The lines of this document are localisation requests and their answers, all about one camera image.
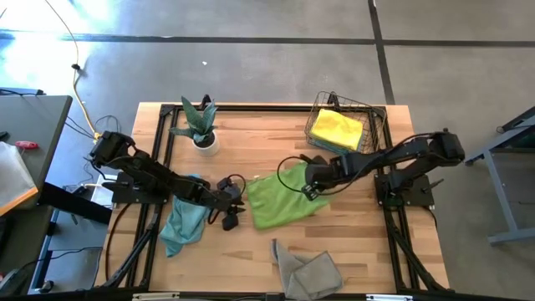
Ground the black angled panel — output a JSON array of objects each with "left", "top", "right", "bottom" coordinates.
[{"left": 39, "top": 182, "right": 113, "bottom": 226}]

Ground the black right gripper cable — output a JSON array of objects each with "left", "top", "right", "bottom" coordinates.
[{"left": 276, "top": 155, "right": 380, "bottom": 196}]

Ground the yellow microfiber towel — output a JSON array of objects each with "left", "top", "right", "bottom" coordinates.
[{"left": 309, "top": 108, "right": 364, "bottom": 152}]

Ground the yellow extension cable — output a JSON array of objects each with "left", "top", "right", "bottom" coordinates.
[{"left": 43, "top": 0, "right": 104, "bottom": 141}]

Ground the white plastic bag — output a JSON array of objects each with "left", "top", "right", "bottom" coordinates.
[{"left": 0, "top": 140, "right": 38, "bottom": 209}]

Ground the potted plant white pot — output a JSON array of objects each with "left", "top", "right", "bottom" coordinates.
[{"left": 169, "top": 95, "right": 221, "bottom": 158}]

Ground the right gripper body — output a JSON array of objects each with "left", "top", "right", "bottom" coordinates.
[{"left": 304, "top": 161, "right": 336, "bottom": 189}]

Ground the teal microfiber towel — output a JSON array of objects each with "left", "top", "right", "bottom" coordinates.
[{"left": 158, "top": 174, "right": 213, "bottom": 259}]

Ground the dark green microfiber towel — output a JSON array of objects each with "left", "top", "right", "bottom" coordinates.
[{"left": 245, "top": 161, "right": 335, "bottom": 231}]

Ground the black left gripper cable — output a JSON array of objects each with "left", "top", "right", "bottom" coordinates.
[{"left": 206, "top": 173, "right": 248, "bottom": 226}]

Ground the black aluminium table frame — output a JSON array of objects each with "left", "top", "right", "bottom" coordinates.
[{"left": 94, "top": 91, "right": 451, "bottom": 296}]

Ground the grey desk wooden edge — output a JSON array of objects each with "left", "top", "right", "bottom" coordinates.
[{"left": 0, "top": 94, "right": 73, "bottom": 218}]

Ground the white power box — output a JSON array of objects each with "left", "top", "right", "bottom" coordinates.
[{"left": 89, "top": 173, "right": 115, "bottom": 208}]

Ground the white bracket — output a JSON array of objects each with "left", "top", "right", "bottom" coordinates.
[
  {"left": 132, "top": 292, "right": 181, "bottom": 301},
  {"left": 366, "top": 294, "right": 414, "bottom": 301}
]

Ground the grey metal table frame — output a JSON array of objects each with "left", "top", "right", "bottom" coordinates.
[{"left": 461, "top": 106, "right": 535, "bottom": 246}]

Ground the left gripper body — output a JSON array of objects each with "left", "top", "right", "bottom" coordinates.
[{"left": 207, "top": 190, "right": 236, "bottom": 215}]

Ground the grey microfiber towel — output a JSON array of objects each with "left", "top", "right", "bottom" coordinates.
[{"left": 270, "top": 238, "right": 344, "bottom": 301}]

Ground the copper wire basket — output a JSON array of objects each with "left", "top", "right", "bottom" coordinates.
[{"left": 303, "top": 90, "right": 388, "bottom": 156}]

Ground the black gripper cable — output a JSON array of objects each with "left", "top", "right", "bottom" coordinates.
[
  {"left": 206, "top": 173, "right": 248, "bottom": 226},
  {"left": 276, "top": 155, "right": 380, "bottom": 196}
]

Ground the thin black floor cable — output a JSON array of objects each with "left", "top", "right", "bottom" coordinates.
[{"left": 64, "top": 115, "right": 129, "bottom": 179}]

